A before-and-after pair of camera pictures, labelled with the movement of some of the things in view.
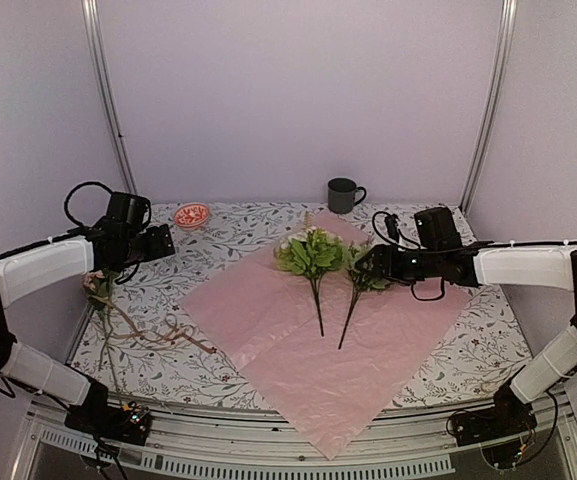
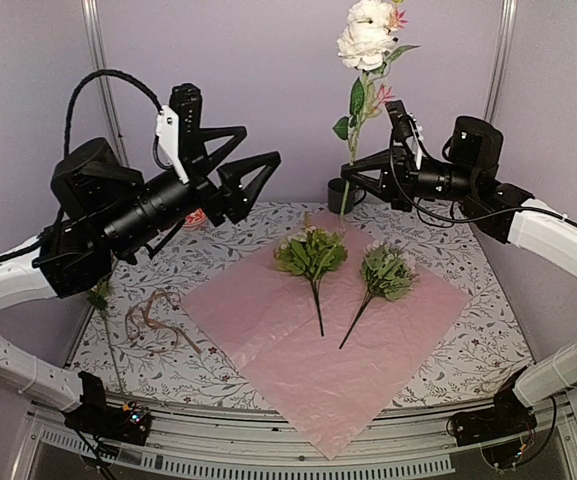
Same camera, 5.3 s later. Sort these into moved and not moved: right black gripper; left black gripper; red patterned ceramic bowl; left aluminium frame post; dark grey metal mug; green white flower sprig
Moved: left black gripper; right black gripper
Not moved: green white flower sprig; red patterned ceramic bowl; dark grey metal mug; left aluminium frame post
